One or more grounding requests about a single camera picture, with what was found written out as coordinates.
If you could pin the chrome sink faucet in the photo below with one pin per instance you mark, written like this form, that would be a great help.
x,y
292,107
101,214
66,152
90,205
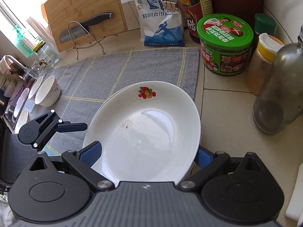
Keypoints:
x,y
18,71

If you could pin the wire board rack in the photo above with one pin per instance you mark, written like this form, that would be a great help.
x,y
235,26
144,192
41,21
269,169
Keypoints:
x,y
76,48

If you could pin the white bowl pink flower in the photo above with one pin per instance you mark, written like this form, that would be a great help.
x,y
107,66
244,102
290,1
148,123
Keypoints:
x,y
34,89

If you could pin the plain white bowl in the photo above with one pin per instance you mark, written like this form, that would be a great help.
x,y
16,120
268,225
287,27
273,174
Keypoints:
x,y
48,93

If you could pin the white plate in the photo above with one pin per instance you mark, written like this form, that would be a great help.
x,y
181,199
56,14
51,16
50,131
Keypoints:
x,y
149,132

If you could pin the white plastic box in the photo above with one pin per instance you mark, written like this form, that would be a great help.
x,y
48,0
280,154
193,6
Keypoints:
x,y
294,209

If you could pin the dark vinegar bottle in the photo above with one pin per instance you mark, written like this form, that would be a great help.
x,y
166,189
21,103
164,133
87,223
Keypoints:
x,y
194,11

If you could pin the pink white basin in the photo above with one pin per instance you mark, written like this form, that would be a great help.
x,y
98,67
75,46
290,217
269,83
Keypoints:
x,y
20,102

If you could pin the glass storage jar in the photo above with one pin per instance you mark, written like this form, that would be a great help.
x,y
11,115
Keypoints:
x,y
46,54

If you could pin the clear drinking glass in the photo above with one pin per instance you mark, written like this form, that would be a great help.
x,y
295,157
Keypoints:
x,y
36,70

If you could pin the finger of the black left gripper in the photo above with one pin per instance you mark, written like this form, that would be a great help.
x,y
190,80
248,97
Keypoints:
x,y
66,127

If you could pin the grey checked dish towel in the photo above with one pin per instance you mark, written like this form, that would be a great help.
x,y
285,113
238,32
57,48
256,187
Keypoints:
x,y
87,84

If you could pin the tall plastic cup stack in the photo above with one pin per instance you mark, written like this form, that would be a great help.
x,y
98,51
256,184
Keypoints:
x,y
43,32

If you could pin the bamboo cutting board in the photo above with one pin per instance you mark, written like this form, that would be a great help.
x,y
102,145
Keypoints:
x,y
61,13

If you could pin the green dish soap bottle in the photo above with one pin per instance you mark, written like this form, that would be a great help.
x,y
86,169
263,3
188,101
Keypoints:
x,y
26,42

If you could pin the green lid small jar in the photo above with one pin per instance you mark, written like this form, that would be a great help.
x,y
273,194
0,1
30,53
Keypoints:
x,y
263,24

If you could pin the black-handled santoku knife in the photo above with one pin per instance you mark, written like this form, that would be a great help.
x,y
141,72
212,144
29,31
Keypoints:
x,y
76,30

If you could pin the grey glass bottle red cap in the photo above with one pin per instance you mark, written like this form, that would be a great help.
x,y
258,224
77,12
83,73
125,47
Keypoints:
x,y
279,102

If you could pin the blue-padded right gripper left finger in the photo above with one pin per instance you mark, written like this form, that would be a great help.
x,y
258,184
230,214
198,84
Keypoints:
x,y
79,164

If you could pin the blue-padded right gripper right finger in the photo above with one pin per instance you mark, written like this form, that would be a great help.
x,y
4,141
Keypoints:
x,y
210,166

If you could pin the pink cloth on faucet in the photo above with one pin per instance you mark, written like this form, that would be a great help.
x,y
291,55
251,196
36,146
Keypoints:
x,y
5,66

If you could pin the white blue salt bag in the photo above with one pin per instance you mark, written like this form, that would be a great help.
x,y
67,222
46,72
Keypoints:
x,y
160,23

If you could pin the yellow lid spice jar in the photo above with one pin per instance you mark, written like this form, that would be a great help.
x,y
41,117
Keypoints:
x,y
261,62

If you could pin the green lid sauce tub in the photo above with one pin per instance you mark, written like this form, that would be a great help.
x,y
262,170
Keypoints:
x,y
226,43

